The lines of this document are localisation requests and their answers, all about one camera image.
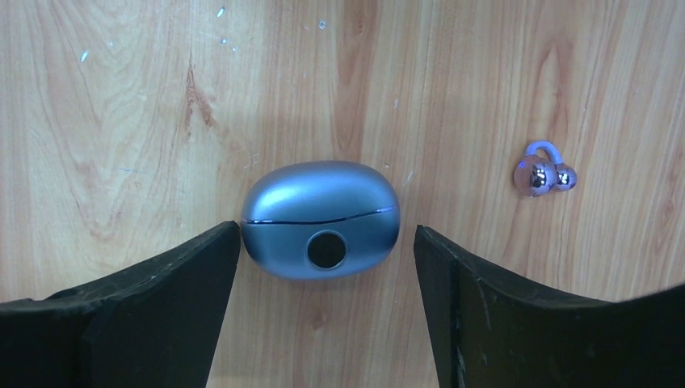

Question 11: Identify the purple earbud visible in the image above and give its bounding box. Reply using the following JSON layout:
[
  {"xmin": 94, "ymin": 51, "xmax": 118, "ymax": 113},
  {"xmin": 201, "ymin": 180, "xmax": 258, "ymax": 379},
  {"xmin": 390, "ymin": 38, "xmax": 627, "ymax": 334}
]
[{"xmin": 513, "ymin": 141, "xmax": 578, "ymax": 197}]

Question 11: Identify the lavender oval charging case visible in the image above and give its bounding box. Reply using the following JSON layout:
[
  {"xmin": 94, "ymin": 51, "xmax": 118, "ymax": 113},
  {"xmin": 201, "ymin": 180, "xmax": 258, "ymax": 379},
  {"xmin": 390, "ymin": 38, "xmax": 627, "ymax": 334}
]
[{"xmin": 241, "ymin": 161, "xmax": 401, "ymax": 280}]

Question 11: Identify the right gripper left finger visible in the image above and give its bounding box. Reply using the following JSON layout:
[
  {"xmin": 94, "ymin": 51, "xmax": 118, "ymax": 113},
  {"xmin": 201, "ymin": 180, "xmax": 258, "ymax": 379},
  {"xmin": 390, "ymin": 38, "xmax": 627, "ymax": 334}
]
[{"xmin": 1, "ymin": 221, "xmax": 241, "ymax": 387}]

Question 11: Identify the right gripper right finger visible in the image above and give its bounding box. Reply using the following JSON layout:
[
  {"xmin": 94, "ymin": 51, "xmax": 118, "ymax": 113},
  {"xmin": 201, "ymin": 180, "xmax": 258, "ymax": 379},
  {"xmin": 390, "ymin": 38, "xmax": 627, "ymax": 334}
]
[{"xmin": 414, "ymin": 226, "xmax": 684, "ymax": 387}]

